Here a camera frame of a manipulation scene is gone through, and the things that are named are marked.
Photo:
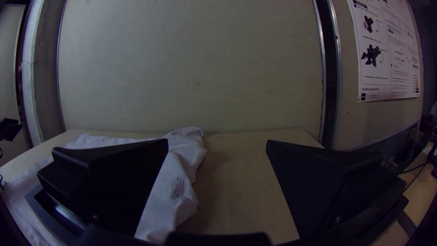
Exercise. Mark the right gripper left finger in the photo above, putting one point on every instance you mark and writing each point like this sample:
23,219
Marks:
102,184

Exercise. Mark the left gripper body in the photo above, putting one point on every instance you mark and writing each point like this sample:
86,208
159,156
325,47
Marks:
8,129

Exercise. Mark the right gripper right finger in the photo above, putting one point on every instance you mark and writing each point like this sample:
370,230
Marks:
321,191

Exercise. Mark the white t-shirt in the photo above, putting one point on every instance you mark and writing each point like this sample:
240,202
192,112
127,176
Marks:
177,205

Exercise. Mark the pale wooden side desk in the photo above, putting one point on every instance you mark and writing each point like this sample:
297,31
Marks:
421,201

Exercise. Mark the white wall poster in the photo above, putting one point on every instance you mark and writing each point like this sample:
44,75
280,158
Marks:
375,61

